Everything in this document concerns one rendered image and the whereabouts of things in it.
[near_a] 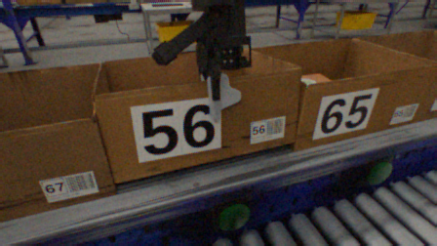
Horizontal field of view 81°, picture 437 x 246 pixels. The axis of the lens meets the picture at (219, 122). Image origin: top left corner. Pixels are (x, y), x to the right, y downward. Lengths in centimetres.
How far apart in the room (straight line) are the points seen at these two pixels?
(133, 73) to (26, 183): 36
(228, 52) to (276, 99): 15
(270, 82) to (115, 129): 30
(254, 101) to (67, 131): 32
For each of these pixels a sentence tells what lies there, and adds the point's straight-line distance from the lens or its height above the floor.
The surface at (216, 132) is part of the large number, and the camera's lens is 50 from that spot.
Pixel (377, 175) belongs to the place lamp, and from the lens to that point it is 74.
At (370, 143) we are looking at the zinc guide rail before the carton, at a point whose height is 89.
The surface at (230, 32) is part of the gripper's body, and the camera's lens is 46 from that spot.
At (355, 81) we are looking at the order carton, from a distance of 63.
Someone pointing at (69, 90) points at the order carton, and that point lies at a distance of 74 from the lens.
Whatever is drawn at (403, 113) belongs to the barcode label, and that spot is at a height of 93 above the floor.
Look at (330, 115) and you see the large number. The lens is 62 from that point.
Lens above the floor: 125
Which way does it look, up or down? 31 degrees down
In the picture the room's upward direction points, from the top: straight up
